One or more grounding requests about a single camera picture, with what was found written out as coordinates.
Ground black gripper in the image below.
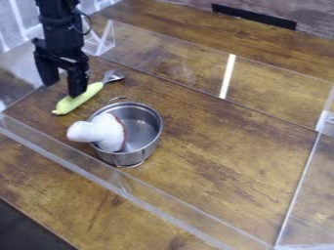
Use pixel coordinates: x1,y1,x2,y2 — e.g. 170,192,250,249
31,38,90,98

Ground green handled metal spoon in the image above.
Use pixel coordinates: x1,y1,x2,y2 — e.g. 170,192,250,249
52,70,126,115

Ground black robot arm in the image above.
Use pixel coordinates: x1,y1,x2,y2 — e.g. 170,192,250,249
31,0,88,98

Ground white toy mushroom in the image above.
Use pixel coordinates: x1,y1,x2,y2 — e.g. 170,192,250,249
67,113,126,152

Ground small stainless steel pot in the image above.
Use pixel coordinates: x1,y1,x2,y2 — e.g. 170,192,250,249
90,97,163,168

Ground black strip on table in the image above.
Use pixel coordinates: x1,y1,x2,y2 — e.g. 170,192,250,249
211,3,298,30

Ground clear acrylic enclosure wall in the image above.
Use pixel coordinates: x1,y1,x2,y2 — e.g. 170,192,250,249
0,18,334,250

